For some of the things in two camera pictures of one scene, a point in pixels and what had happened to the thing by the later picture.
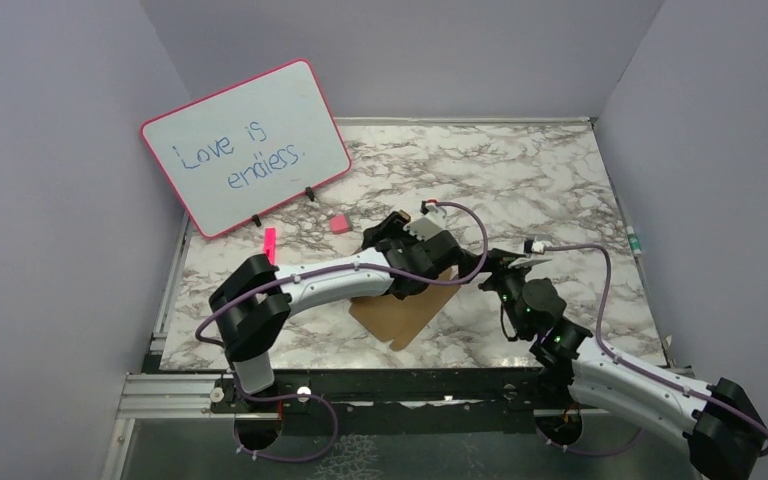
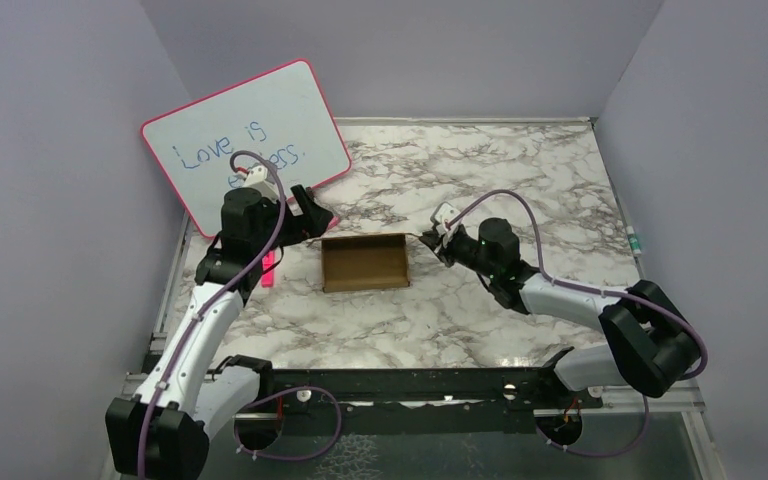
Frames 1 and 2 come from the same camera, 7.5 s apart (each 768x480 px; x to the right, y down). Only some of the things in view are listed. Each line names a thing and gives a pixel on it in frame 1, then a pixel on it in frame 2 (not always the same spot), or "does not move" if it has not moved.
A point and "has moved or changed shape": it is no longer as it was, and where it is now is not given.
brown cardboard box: x=401 y=322 has moved or changed shape
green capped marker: x=634 y=240 does not move
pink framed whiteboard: x=249 y=146 does not move
